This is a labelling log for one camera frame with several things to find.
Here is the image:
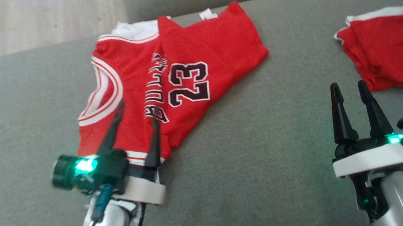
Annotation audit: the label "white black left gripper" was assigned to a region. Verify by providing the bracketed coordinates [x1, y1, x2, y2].
[92, 95, 173, 226]

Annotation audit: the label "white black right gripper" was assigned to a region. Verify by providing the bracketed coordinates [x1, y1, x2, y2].
[323, 75, 403, 226]

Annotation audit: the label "red shorts with white trim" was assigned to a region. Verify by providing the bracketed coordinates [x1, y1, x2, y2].
[331, 5, 403, 103]

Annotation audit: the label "red Bulls basketball jersey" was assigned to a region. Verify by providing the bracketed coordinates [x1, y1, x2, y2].
[62, 0, 281, 174]

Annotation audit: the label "grey sofa seat cushion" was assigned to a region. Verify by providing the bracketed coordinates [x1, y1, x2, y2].
[0, 0, 403, 226]

